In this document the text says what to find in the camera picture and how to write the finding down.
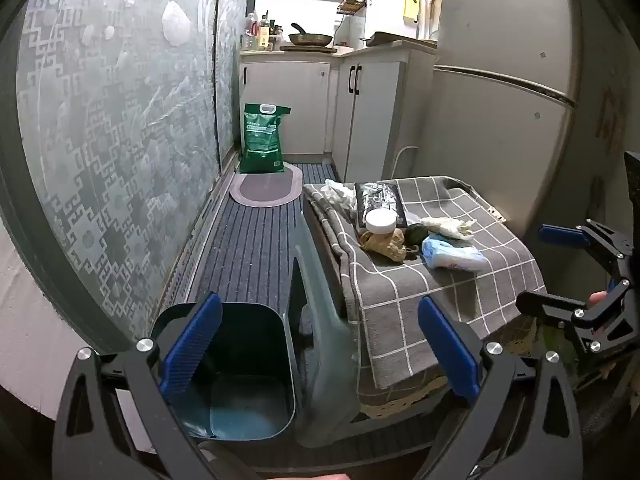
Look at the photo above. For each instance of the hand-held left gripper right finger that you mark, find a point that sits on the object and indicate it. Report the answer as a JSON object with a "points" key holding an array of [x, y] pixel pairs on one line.
{"points": [[447, 345]]}

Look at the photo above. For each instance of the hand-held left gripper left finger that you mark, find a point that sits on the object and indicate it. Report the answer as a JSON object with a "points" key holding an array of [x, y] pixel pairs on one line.
{"points": [[192, 350]]}

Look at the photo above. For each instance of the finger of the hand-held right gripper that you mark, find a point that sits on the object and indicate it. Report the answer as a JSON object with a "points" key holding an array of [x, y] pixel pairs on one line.
{"points": [[550, 305], [562, 235]]}

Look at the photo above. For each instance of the dark teal trash bin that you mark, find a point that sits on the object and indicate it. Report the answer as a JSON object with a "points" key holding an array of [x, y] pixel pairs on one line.
{"points": [[260, 340]]}

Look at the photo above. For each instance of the blue white plastic packet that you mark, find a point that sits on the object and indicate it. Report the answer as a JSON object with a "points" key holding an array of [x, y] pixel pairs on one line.
{"points": [[450, 256]]}

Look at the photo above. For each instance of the white paper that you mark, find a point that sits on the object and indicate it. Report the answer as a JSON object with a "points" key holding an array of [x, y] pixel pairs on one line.
{"points": [[447, 227]]}

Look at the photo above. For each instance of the dark green round fruit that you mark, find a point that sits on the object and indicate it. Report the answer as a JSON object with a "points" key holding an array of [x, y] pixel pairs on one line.
{"points": [[415, 233]]}

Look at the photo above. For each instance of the brown paper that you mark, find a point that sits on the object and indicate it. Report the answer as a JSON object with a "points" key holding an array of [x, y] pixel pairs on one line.
{"points": [[382, 245]]}

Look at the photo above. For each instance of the white round lid container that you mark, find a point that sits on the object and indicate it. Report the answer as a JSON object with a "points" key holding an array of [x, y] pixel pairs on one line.
{"points": [[380, 220]]}

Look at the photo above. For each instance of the black foil packet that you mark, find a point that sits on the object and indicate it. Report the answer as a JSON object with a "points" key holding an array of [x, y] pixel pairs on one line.
{"points": [[382, 197]]}

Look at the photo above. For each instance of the white tissue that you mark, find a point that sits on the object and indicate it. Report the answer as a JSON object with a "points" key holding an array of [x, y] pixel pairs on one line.
{"points": [[337, 194]]}

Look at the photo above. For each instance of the person's right hand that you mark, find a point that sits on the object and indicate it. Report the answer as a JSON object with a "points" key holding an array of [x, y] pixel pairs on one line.
{"points": [[598, 298]]}

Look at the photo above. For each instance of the grey checked tablecloth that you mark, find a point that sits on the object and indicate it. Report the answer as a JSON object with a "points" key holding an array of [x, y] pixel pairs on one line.
{"points": [[450, 300]]}

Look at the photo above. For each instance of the red paper decoration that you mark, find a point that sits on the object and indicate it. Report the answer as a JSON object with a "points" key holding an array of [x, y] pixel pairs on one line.
{"points": [[611, 120]]}

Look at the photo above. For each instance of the small folding table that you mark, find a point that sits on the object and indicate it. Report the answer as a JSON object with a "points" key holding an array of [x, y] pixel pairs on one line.
{"points": [[492, 210]]}

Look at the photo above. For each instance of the striped blue floor rug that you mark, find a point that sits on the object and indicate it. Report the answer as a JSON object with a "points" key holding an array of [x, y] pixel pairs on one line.
{"points": [[250, 260]]}

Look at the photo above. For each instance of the white refrigerator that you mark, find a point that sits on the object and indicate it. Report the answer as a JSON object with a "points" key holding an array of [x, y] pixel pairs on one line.
{"points": [[500, 110]]}

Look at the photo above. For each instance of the oval grey floor mat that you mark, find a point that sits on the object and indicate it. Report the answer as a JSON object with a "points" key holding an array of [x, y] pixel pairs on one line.
{"points": [[262, 187]]}

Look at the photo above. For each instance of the white pipe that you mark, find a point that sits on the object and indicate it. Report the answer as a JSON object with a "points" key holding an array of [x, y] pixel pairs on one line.
{"points": [[400, 152]]}

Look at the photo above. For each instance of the green rice bag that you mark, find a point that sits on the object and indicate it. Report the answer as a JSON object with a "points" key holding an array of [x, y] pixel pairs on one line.
{"points": [[260, 135]]}

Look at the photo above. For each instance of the wide patterned glass door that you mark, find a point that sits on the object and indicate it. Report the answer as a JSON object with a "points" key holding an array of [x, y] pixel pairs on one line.
{"points": [[100, 135]]}

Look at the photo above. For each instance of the white cabinet with knob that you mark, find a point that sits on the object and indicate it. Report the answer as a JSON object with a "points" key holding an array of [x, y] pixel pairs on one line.
{"points": [[295, 105]]}

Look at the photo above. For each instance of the yellow hanging board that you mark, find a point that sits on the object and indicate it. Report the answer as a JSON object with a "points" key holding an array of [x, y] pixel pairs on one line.
{"points": [[411, 7]]}

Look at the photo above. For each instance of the narrow patterned glass door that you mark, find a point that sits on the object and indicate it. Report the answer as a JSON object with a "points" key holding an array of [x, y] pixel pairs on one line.
{"points": [[227, 60]]}

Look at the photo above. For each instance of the white kitchen countertop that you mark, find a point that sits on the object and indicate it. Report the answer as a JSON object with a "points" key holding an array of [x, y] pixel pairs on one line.
{"points": [[305, 56]]}

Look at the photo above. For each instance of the dark stove top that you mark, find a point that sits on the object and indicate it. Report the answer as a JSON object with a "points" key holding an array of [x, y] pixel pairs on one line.
{"points": [[307, 48]]}

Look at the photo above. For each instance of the frying pan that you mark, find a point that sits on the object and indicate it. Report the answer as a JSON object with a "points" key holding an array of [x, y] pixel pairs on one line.
{"points": [[310, 38]]}

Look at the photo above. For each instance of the clear plastic bottle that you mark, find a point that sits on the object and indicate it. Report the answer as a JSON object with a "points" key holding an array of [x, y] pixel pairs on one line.
{"points": [[251, 32]]}

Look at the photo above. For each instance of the yellow label bottle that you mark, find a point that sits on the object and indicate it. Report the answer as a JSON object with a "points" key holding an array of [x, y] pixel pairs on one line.
{"points": [[264, 35]]}

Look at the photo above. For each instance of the dark sauce bottle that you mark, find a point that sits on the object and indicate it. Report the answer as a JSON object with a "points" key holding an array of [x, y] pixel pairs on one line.
{"points": [[277, 37]]}

